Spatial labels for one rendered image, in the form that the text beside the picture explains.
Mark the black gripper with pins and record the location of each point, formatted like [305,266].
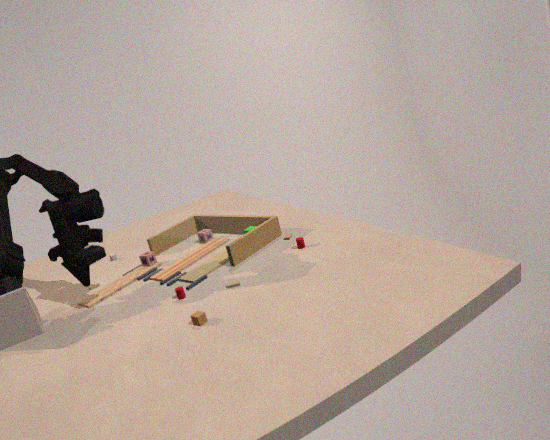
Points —
[76,258]

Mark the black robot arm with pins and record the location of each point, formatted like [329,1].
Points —
[71,207]

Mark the pale yellow flat strip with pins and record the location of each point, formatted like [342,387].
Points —
[205,268]

